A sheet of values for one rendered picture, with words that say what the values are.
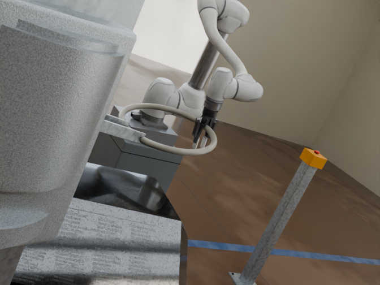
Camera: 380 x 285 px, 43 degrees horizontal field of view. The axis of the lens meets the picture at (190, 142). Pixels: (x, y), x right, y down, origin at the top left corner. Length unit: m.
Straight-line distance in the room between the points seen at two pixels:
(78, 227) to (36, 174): 0.99
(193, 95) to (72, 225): 1.39
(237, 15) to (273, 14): 5.32
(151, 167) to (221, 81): 0.77
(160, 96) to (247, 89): 0.61
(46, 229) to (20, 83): 0.32
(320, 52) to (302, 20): 0.80
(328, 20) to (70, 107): 8.21
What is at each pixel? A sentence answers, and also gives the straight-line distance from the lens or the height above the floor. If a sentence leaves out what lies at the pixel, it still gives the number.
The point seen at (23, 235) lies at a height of 1.20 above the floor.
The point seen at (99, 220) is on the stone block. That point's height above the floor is 0.83.
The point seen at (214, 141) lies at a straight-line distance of 2.27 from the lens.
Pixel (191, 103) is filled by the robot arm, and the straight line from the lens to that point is 2.85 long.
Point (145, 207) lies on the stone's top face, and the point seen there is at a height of 0.87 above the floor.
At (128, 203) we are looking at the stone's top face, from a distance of 1.83.
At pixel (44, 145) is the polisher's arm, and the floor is 1.38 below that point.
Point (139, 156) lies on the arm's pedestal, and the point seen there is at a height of 0.73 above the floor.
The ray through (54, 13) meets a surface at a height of 1.55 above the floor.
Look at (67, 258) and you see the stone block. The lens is 1.68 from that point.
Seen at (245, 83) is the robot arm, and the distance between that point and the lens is 2.38.
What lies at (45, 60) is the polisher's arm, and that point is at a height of 1.50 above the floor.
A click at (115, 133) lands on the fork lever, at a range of 1.97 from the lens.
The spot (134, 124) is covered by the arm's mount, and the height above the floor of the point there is 0.88.
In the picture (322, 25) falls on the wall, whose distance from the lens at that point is 8.76.
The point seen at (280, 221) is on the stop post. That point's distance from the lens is 3.35.
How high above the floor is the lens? 1.65
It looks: 15 degrees down
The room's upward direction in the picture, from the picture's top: 25 degrees clockwise
